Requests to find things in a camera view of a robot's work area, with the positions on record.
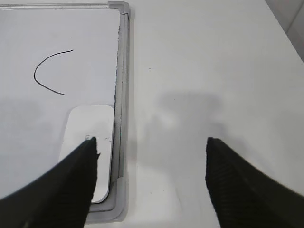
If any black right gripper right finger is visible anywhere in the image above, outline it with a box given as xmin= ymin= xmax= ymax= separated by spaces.
xmin=205 ymin=137 xmax=304 ymax=228

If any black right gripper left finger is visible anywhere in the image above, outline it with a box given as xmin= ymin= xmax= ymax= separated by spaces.
xmin=0 ymin=137 xmax=99 ymax=228

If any white rectangular board eraser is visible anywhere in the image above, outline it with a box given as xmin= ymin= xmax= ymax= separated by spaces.
xmin=59 ymin=105 xmax=114 ymax=204

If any white board with aluminium frame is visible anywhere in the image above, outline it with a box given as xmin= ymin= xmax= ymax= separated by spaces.
xmin=0 ymin=1 xmax=130 ymax=224

